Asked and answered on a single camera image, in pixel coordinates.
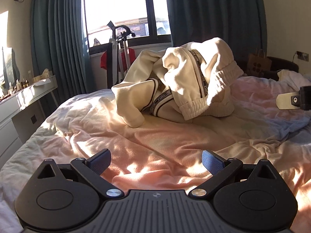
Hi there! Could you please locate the cream hooded zip jacket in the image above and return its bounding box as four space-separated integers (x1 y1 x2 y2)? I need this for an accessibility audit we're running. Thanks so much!
112 37 243 128

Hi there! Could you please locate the white quilted pillow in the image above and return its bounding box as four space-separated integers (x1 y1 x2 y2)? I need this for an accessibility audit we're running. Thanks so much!
277 70 310 91

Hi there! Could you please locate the dark round chair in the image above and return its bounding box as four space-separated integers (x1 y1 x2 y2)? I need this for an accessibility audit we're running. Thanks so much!
264 56 299 81

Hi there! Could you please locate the brown paper bag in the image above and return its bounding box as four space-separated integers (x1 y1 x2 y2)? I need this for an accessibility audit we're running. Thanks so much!
246 49 272 77

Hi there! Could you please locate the white desk with drawers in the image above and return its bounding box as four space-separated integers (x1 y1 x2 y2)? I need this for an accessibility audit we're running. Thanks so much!
1 75 59 167

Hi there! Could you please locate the pastel bed blanket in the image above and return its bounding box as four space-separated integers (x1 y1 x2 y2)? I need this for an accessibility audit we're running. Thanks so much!
1 77 310 232

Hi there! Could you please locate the right teal curtain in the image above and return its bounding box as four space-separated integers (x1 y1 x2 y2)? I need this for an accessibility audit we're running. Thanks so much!
167 0 267 61

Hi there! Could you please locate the teal curtain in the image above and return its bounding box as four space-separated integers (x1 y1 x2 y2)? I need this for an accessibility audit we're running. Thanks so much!
167 0 267 61
31 0 96 100

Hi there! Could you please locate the mirror on desk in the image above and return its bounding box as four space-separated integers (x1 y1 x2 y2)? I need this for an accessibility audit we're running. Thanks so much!
2 47 20 90

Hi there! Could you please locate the folded exercise machine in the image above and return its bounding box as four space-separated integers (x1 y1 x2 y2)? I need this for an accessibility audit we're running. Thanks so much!
106 21 135 88

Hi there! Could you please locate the left teal curtain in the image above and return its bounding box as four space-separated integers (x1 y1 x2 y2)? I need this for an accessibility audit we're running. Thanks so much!
31 0 96 100

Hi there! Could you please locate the red cloth on machine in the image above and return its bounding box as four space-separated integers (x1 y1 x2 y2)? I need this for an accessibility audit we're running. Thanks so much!
100 48 136 70

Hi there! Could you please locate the black framed window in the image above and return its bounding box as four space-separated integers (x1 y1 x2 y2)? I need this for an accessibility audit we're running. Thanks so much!
85 0 171 55

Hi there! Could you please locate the wall power socket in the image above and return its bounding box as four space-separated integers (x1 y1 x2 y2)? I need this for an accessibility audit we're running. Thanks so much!
296 51 309 62

